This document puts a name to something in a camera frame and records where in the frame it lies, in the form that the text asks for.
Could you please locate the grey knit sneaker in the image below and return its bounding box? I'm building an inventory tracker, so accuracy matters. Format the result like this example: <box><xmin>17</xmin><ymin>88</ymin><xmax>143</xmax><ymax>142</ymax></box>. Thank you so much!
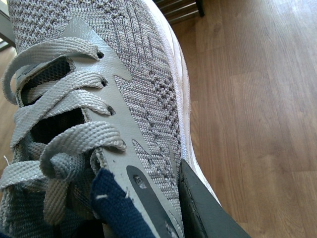
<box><xmin>0</xmin><ymin>0</ymin><xmax>208</xmax><ymax>238</ymax></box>

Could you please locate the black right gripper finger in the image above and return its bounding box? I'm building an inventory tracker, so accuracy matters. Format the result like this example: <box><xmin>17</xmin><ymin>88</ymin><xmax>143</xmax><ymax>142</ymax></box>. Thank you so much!
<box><xmin>179</xmin><ymin>159</ymin><xmax>250</xmax><ymax>238</ymax></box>

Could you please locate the black metal shoe rack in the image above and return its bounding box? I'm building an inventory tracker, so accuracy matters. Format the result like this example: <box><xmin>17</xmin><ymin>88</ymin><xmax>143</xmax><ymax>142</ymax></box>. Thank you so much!
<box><xmin>154</xmin><ymin>0</ymin><xmax>205</xmax><ymax>24</ymax></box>

